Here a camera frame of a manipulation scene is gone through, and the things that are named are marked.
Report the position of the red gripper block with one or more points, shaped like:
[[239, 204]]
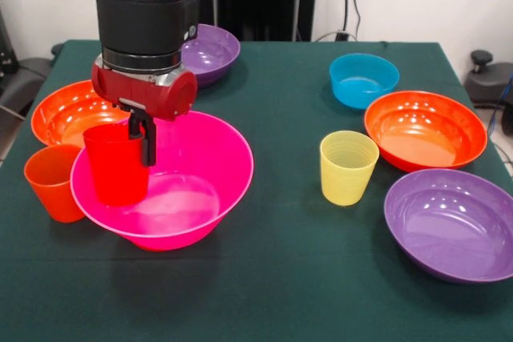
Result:
[[160, 93]]

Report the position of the red cup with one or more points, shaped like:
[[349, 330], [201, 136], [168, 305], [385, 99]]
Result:
[[116, 174]]

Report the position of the large pink bowl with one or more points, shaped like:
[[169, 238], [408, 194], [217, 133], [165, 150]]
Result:
[[192, 182]]

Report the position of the yellow cup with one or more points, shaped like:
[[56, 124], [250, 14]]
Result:
[[348, 178]]

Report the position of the blue bowl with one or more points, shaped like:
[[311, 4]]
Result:
[[364, 85]]

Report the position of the large orange bowl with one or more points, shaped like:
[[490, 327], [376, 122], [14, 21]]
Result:
[[425, 129], [64, 117]]

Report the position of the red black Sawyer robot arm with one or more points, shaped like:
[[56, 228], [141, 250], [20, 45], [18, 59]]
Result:
[[140, 17]]

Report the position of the orange cup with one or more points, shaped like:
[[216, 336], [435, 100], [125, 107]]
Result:
[[52, 194]]

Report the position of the purple bowl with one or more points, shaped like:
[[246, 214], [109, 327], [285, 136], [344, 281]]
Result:
[[212, 53], [449, 226]]

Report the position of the black side stand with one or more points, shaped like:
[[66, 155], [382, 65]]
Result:
[[12, 93]]

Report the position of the dark green tablecloth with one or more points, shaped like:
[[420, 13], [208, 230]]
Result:
[[256, 278]]

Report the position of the black pedestal leg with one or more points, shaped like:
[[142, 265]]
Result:
[[34, 71], [489, 81]]

